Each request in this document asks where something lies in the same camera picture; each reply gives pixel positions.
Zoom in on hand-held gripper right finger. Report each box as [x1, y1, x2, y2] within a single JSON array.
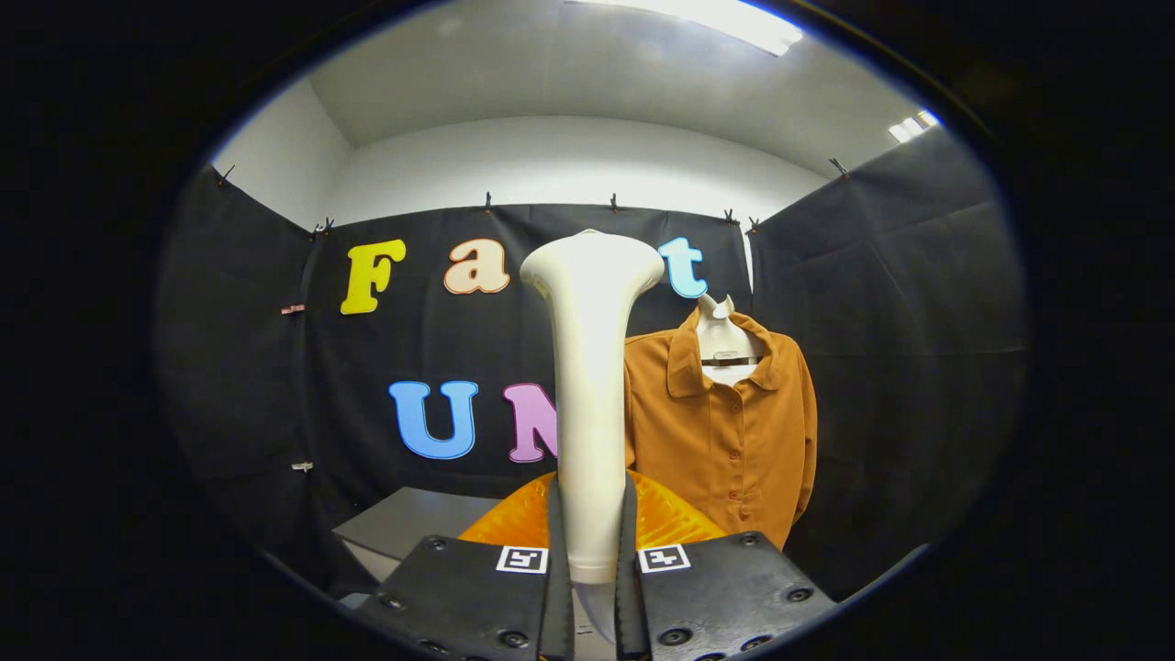
[[615, 471, 838, 661]]

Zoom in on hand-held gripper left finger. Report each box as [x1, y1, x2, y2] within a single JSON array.
[[353, 471, 575, 661]]

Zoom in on orange button shirt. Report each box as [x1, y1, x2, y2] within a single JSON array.
[[624, 308, 819, 550]]

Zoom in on grey cabinet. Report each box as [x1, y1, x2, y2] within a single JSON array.
[[332, 487, 501, 607]]

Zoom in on white mannequin hanger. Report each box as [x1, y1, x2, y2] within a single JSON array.
[[695, 294, 766, 387]]

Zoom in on black backdrop cloth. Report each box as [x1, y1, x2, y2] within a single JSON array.
[[156, 124, 1027, 598]]

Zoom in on row of black clips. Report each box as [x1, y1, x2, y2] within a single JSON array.
[[216, 158, 850, 238]]

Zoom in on small ceiling light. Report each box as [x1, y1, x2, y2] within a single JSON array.
[[888, 109, 942, 144]]

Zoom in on long ceiling light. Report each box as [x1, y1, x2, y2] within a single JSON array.
[[569, 0, 804, 58]]

